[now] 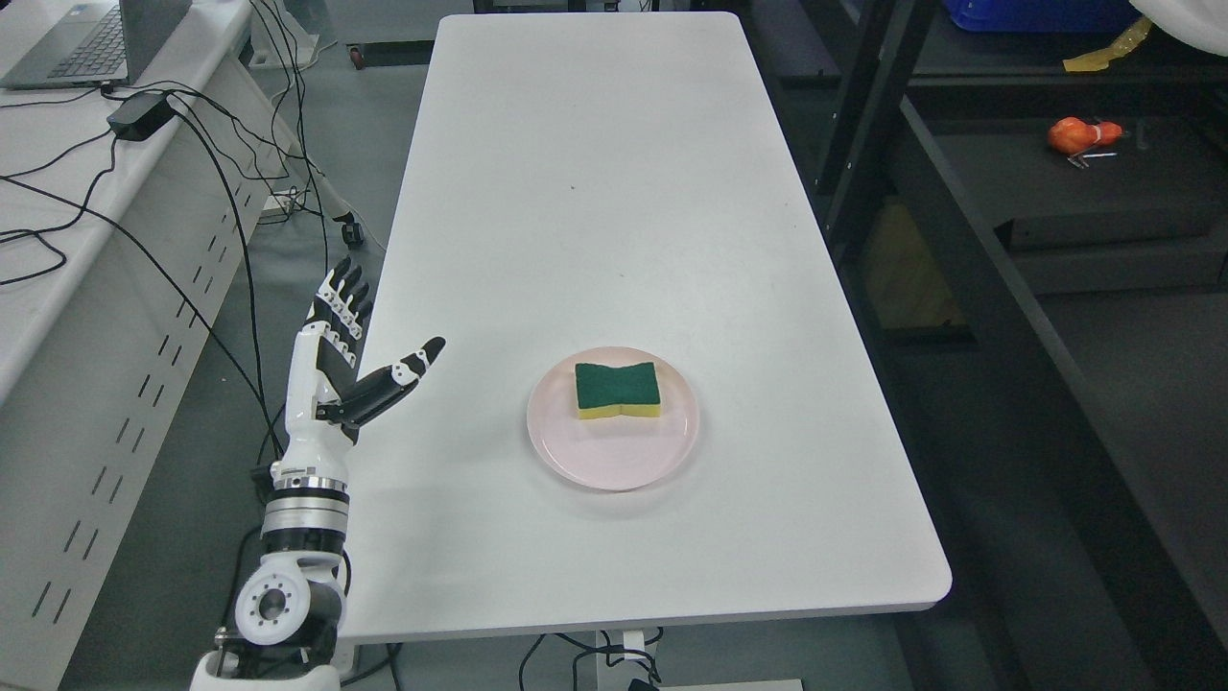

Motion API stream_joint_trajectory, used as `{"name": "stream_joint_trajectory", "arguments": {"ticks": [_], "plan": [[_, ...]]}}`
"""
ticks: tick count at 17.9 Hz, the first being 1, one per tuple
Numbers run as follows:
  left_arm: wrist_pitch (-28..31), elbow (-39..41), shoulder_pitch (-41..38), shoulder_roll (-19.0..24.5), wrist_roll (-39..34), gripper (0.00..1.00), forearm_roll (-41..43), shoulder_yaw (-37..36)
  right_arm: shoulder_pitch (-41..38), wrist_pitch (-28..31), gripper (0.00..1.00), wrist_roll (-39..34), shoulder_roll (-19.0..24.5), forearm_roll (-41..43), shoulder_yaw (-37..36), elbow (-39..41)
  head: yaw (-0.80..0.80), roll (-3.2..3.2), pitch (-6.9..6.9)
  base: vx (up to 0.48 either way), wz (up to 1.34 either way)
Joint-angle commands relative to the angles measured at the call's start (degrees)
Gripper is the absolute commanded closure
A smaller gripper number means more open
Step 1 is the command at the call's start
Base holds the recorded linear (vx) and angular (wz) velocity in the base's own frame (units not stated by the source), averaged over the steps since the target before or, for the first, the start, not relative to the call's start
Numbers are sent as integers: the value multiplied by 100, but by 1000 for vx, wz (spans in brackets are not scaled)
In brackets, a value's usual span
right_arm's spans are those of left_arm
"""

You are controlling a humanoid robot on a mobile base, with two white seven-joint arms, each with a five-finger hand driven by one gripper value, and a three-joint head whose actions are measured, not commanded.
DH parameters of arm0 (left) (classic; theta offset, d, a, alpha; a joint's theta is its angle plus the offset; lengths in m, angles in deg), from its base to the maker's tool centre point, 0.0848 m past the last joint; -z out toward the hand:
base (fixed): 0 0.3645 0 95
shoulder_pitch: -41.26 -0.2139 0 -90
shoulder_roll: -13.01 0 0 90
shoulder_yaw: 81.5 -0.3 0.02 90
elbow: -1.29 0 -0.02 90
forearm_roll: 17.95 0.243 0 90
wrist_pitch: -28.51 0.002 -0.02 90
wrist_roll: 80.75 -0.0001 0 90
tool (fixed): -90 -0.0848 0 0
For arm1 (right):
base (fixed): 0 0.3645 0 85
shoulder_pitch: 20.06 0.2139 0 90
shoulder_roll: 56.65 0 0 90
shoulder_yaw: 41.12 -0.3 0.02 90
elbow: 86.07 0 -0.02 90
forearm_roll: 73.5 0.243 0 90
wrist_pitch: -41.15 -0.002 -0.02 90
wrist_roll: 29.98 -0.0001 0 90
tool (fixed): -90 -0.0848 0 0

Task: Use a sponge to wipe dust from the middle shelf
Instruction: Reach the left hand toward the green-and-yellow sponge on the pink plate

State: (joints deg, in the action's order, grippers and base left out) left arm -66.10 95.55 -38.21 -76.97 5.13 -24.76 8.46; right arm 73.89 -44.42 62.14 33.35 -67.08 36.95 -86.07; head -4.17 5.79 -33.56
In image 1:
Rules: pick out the yellow tape piece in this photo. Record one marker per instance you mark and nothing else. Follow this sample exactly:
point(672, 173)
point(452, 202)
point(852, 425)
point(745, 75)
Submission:
point(1118, 48)

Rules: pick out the white perforated side desk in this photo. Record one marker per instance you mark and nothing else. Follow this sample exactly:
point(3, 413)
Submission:
point(97, 353)

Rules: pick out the blue plastic bin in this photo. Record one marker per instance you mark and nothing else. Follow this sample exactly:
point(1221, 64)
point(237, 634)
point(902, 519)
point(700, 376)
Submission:
point(1041, 17)

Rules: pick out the orange plastic bag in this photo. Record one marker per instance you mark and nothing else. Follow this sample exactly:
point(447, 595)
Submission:
point(1072, 135)

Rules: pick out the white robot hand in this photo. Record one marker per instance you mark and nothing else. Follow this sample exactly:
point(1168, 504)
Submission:
point(317, 446)

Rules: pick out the grey laptop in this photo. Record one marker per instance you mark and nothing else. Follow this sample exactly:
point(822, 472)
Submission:
point(98, 43)

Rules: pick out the pink round plate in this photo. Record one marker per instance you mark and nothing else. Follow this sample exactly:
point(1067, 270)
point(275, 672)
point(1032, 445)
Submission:
point(616, 453)

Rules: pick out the yellow green sponge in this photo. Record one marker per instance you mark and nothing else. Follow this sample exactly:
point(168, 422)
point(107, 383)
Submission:
point(627, 391)

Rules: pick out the black metal shelf rack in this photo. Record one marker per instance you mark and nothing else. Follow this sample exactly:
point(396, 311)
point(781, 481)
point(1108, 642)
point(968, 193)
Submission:
point(1050, 328)

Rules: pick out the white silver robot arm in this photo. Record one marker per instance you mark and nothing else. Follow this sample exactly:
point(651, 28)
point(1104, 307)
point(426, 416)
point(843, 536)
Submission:
point(287, 615)

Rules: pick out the black power adapter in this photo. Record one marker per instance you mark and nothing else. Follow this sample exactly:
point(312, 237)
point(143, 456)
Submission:
point(140, 116)

